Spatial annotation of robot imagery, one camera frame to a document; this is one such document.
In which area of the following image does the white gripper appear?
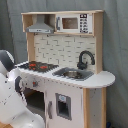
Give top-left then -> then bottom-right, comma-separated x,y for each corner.
8,68 -> 25,97

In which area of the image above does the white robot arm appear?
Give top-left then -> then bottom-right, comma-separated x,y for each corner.
0,50 -> 45,128

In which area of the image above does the wooden toy kitchen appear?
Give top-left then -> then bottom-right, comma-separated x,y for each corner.
19,10 -> 115,128

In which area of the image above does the right red stove knob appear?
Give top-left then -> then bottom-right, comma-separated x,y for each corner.
32,81 -> 39,87

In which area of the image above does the black toy stovetop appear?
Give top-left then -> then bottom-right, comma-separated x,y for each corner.
20,61 -> 57,73

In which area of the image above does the white cupboard door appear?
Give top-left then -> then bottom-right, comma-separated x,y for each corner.
45,81 -> 84,128

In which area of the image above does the metal toy sink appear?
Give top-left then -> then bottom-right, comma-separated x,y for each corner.
53,67 -> 93,81

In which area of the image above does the grey range hood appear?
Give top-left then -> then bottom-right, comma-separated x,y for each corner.
26,15 -> 54,34

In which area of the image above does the black toy faucet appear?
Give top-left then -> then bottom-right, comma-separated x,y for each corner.
77,50 -> 95,70

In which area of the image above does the toy microwave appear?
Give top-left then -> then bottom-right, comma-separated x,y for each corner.
56,14 -> 93,34

